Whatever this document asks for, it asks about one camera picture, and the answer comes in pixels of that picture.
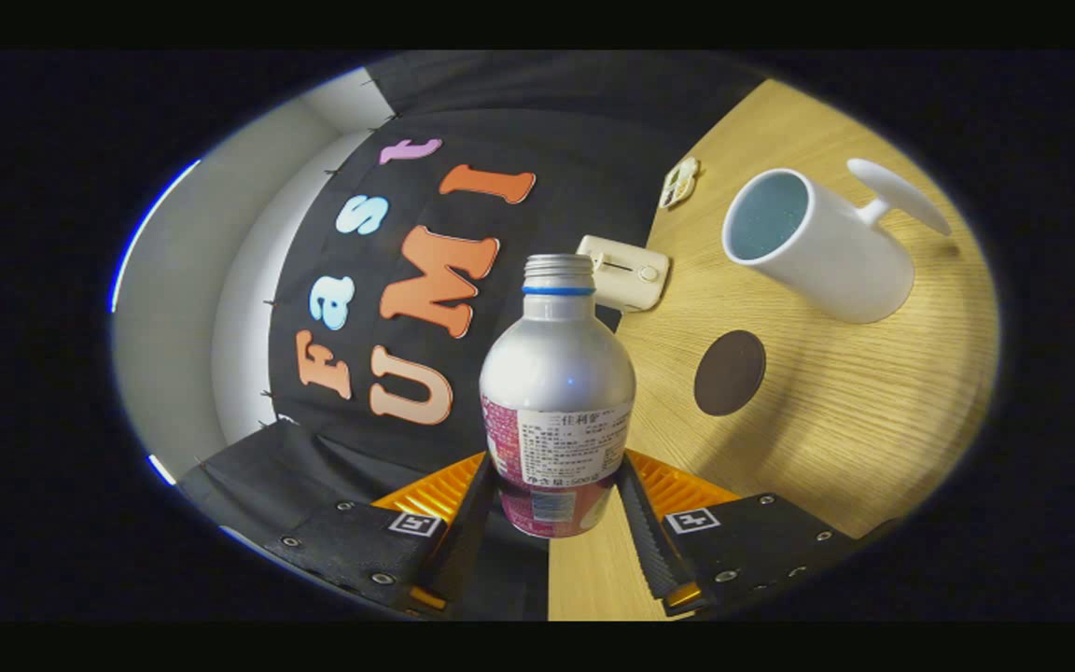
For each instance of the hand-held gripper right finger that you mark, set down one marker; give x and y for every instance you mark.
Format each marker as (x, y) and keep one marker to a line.
(649, 551)

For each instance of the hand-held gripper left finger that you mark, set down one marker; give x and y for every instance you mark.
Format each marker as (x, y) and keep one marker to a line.
(458, 541)

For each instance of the silver bottle with red label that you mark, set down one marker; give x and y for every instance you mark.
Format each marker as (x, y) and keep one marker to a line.
(556, 373)

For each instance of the dark brown round coaster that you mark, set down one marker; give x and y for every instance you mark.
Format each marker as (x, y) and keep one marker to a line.
(730, 373)

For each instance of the wooden table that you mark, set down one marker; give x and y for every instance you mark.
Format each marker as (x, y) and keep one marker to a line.
(827, 420)

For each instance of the cream toaster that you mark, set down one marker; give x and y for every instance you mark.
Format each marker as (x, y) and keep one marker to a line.
(626, 275)

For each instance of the small ceiling light panel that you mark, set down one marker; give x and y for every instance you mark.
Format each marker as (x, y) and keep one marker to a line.
(161, 468)

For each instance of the black backdrop cloth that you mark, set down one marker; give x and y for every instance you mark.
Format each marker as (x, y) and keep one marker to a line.
(593, 140)

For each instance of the large ceiling light panel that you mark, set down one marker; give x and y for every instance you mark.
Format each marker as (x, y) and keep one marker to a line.
(147, 224)

